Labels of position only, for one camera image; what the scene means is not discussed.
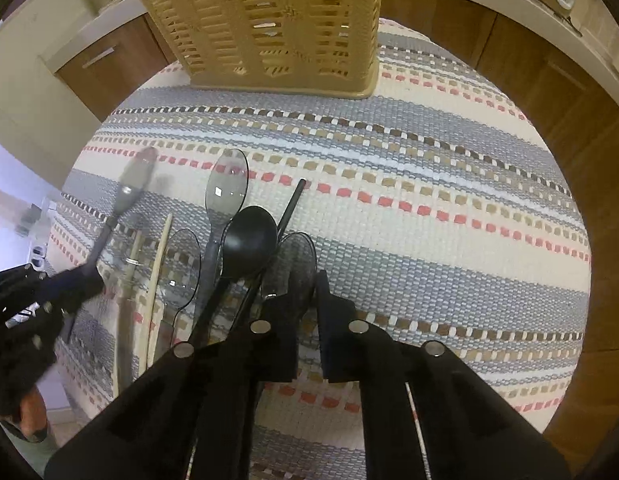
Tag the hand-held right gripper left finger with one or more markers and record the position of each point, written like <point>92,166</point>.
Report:
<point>282,340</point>

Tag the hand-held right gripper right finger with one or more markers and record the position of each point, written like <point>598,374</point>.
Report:
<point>323,330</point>

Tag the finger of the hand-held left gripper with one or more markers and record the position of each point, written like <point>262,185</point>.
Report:
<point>71,287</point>

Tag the clear plastic spoon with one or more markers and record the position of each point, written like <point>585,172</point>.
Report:
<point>182,265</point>
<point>302,255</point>

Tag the grey plastic spoon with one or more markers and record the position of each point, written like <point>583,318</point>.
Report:
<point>132,185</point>

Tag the beige plastic cutlery basket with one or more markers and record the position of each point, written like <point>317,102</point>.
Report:
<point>269,25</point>

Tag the person's left hand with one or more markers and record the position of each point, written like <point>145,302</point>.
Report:
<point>34,415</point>

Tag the person's grey trousers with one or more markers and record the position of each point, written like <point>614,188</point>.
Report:
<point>19,447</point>

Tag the black plastic spoon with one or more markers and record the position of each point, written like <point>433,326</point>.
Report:
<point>252,242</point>

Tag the black chopstick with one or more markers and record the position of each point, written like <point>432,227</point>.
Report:
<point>292,205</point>

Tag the striped woven mat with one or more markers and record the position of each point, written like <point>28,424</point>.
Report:
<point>414,210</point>

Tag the wooden drawer front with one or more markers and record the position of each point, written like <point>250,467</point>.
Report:
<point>114,75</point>

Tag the wooden cabinet door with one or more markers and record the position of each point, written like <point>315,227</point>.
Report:
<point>439,15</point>
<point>579,135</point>

